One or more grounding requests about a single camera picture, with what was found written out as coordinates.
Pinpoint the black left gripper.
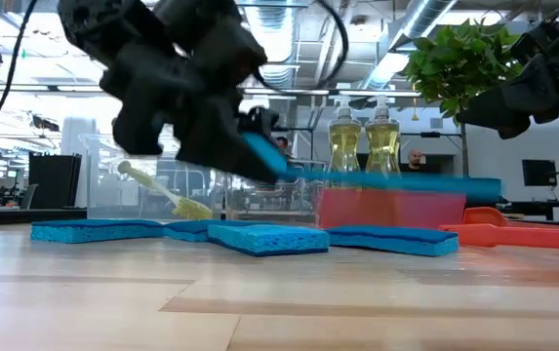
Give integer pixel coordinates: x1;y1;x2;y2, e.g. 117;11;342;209
57;0;289;185

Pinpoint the yellow-bristled white dish brush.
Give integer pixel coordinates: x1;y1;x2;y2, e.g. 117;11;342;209
116;159;215;221

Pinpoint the yellow dish soap pump bottle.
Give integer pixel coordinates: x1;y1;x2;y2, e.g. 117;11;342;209
363;94;403;175
326;94;363;175

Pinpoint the blue kitchen sponge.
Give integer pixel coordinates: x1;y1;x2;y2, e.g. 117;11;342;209
206;222;332;258
325;224;460;258
29;217;166;245
162;218;273;244

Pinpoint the blue dish brush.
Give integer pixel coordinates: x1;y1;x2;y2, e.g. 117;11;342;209
241;131;503;205

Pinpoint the person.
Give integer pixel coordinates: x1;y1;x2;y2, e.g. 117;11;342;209
273;135;294;158
399;148;442;175

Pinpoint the green leafy plant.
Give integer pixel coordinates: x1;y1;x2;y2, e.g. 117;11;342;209
403;18;529;179

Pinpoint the small clear plastic bin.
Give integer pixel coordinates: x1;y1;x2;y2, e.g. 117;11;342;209
223;156;328;224

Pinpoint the black computer monitor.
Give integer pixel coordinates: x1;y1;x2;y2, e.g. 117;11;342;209
521;158;559;188

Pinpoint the black plant pot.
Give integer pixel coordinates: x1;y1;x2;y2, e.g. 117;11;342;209
437;176;502;211

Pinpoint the dark background desk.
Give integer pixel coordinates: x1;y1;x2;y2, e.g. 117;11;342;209
496;198;559;223

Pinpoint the large clear plastic bin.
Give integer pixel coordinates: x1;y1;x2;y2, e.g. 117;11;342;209
81;132;227;221

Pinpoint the red translucent plastic bin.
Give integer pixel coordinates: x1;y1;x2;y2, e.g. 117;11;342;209
315;187;468;231

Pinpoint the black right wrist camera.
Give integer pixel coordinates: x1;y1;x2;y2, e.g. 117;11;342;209
509;21;559;67

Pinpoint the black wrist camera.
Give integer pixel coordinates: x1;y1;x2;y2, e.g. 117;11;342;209
195;14;269;98
509;21;559;67

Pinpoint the silver ventilation duct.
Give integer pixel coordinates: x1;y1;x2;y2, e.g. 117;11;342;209
252;0;304;90

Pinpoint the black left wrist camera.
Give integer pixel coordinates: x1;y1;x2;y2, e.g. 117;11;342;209
195;14;269;98

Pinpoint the black left camera cable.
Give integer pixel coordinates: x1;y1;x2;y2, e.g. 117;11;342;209
253;0;350;95

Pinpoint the black hanging cable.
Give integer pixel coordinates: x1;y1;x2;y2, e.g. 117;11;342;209
0;0;40;196

